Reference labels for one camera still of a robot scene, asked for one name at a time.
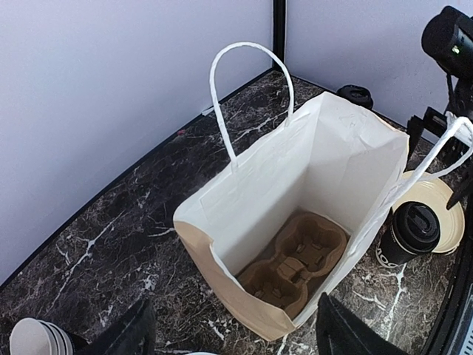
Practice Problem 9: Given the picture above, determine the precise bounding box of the stack of paper cups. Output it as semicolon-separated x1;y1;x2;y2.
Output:
10;318;89;355

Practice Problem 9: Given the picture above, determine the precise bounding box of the brown paper bag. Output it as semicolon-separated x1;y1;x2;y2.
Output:
172;41;473;342

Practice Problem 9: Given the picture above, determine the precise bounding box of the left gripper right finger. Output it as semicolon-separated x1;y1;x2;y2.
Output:
316;293;406;355

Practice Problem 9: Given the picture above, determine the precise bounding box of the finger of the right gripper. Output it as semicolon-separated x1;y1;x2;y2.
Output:
446;168;472;210

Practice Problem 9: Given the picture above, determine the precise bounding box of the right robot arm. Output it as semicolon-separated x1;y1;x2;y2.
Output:
407;6;472;155

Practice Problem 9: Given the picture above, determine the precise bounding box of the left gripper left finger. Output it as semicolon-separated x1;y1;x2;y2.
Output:
76;299;156;354

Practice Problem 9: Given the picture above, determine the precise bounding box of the black front rail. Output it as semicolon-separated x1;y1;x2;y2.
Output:
421;201;472;354

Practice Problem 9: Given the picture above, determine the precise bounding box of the black cup lid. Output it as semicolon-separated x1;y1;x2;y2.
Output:
392;201;440;254
336;84;374;109

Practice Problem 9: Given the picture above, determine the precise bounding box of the right black frame post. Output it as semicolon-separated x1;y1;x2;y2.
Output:
273;0;287;62

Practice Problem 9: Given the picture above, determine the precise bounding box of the cardboard cup carrier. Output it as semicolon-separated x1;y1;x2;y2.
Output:
238;212;348;319

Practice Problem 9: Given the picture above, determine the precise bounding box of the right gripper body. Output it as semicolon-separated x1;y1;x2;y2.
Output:
406;106;468;166

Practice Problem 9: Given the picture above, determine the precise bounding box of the yellow plate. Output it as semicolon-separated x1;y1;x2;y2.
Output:
392;172;466;254

